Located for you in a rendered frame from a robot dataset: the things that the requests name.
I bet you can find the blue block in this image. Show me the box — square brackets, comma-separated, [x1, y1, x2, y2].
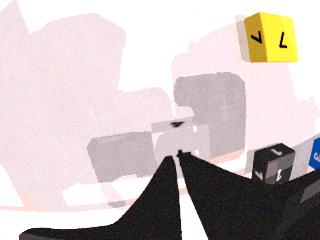
[308, 137, 320, 169]

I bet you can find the yellow block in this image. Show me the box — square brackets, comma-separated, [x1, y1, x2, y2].
[244, 12, 299, 64]

